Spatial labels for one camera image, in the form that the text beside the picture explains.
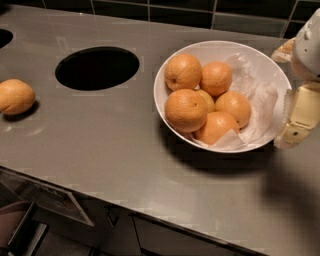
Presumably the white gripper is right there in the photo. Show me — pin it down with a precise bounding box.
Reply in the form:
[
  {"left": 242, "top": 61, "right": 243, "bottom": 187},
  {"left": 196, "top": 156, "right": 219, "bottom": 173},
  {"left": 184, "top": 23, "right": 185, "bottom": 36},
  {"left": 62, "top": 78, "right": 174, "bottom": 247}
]
[{"left": 271, "top": 8, "right": 320, "bottom": 149}]

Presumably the white paper napkin in bowl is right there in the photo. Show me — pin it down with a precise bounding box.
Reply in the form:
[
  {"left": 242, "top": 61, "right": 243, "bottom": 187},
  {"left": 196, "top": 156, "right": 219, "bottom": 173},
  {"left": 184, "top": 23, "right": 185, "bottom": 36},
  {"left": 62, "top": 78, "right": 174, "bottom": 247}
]
[{"left": 191, "top": 53, "right": 278, "bottom": 152}]

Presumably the white ceramic bowl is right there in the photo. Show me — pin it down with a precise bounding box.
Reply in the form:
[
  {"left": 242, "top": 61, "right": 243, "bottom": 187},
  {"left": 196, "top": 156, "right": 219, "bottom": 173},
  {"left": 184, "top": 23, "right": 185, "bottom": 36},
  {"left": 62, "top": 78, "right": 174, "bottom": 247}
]
[{"left": 153, "top": 40, "right": 293, "bottom": 154}]

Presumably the orange bottom in bowl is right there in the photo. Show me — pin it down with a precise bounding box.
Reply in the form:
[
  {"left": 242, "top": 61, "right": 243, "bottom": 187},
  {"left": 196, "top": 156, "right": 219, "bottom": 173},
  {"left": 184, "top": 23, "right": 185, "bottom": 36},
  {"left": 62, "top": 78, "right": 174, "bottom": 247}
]
[{"left": 193, "top": 111, "right": 240, "bottom": 145}]

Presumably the small orange centre of bowl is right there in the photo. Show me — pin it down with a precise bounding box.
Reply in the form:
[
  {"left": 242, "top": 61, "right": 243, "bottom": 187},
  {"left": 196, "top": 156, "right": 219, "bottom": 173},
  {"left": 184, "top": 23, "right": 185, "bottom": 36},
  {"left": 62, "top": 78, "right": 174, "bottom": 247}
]
[{"left": 198, "top": 89, "right": 215, "bottom": 112}]

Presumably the dark cabinet drawer front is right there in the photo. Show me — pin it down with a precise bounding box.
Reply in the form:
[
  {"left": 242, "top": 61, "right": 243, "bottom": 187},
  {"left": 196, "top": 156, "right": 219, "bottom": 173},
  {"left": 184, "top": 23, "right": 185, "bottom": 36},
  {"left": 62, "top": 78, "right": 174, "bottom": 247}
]
[{"left": 132, "top": 214, "right": 267, "bottom": 256}]

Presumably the framed sign under counter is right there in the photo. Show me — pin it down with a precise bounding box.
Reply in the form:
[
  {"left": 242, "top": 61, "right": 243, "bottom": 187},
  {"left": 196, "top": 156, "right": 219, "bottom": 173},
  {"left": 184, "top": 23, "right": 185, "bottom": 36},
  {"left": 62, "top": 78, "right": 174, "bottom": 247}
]
[{"left": 0, "top": 168, "right": 94, "bottom": 227}]

